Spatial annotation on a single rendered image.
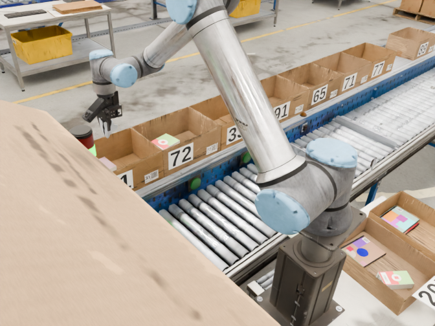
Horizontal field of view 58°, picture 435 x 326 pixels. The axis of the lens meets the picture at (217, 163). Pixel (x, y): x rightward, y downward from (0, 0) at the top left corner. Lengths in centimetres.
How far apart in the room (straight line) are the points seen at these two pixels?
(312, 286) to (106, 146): 126
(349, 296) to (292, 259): 45
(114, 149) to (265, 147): 126
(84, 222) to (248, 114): 88
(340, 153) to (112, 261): 106
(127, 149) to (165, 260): 205
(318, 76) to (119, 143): 164
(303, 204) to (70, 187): 88
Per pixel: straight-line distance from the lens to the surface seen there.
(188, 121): 240
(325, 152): 118
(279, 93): 288
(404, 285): 191
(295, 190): 105
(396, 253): 205
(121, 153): 221
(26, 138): 26
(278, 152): 105
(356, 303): 181
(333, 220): 128
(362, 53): 382
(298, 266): 144
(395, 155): 279
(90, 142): 95
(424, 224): 229
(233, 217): 203
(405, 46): 409
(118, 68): 153
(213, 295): 17
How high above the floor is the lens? 213
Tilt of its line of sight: 35 degrees down
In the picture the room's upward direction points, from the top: 3 degrees clockwise
